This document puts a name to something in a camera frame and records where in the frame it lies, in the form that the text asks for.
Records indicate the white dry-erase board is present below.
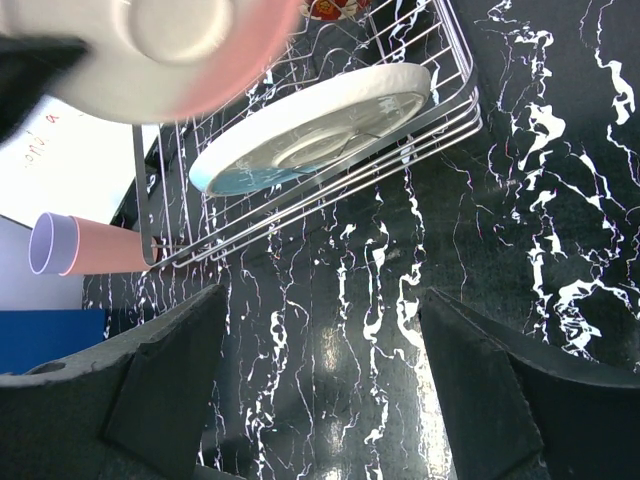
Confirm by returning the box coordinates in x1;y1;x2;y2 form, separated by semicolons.
0;96;135;227

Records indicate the teal plate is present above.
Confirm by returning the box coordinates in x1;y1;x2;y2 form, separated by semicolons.
189;63;431;197

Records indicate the pink plastic cup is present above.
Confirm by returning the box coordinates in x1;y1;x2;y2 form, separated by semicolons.
60;216;160;276

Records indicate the cream pink plate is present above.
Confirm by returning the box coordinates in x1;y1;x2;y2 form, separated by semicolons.
1;1;300;124

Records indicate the red floral ceramic bowl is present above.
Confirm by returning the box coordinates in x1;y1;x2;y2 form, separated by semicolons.
300;0;371;22

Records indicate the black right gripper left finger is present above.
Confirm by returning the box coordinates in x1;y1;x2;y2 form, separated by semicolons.
1;285;227;479

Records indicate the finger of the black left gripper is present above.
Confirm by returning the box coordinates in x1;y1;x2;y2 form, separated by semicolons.
1;34;89;143

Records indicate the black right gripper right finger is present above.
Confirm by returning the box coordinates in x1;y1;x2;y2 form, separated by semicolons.
419;288;639;479

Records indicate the wire dish rack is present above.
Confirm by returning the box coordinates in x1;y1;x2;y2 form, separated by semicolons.
133;1;482;269

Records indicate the black marble pattern mat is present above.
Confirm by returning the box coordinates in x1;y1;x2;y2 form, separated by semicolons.
83;1;639;479

